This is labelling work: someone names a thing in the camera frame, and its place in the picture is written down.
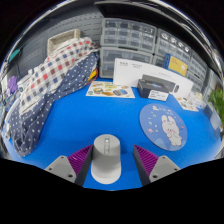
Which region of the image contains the small black box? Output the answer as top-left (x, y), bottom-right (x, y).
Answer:
top-left (136, 78), bottom-right (170, 102)

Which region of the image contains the round blue rabbit mouse pad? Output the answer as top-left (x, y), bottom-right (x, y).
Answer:
top-left (138, 102), bottom-right (189, 152)

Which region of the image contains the blue and yellow box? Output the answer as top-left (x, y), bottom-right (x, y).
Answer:
top-left (163, 53), bottom-right (189, 77)

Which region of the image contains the clear plastic container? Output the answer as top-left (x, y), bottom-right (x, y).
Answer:
top-left (188, 91), bottom-right (208, 109)

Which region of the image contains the grey computer mouse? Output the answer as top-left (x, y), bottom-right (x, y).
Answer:
top-left (90, 133), bottom-right (122, 185)

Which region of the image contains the red blue checkered cloth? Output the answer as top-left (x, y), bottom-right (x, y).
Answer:
top-left (18, 37), bottom-right (100, 116)

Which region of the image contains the navy polka dot cloth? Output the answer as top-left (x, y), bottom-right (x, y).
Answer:
top-left (8, 51), bottom-right (101, 158)

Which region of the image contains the small sticker sheet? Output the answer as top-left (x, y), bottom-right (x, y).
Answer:
top-left (175, 96), bottom-right (199, 113)

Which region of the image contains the grey small-drawer cabinet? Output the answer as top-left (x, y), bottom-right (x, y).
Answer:
top-left (186, 51), bottom-right (209, 93)
top-left (100, 17), bottom-right (158, 54)
top-left (154, 28), bottom-right (193, 63)

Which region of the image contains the yellow object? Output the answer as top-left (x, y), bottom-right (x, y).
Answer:
top-left (87, 68), bottom-right (99, 84)

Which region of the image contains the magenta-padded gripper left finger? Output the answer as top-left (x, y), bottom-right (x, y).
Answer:
top-left (44, 144), bottom-right (94, 187)

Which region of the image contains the long white keyboard box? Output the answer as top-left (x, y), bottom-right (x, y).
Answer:
top-left (113, 57), bottom-right (194, 99)

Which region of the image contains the white woven basket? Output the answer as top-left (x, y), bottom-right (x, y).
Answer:
top-left (46, 28), bottom-right (82, 56)

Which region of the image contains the green potted plant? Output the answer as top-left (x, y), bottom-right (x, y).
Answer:
top-left (208, 88), bottom-right (224, 128)

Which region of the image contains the small purple object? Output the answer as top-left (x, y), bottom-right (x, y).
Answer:
top-left (7, 75), bottom-right (18, 95)

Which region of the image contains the large food sticker sheet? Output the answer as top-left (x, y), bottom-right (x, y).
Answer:
top-left (85, 80), bottom-right (136, 99)

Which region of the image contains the grey large-drawer cabinet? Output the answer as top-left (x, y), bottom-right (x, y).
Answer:
top-left (99, 46), bottom-right (154, 80)

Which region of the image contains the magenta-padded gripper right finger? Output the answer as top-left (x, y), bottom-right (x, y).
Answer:
top-left (132, 144), bottom-right (181, 187)

